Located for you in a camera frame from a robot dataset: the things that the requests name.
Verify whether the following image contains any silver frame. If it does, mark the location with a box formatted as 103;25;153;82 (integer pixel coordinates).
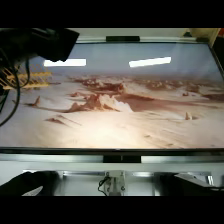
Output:
0;152;224;197

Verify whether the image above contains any black cable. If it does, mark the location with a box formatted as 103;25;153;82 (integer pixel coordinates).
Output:
97;175;112;197
0;49;32;128

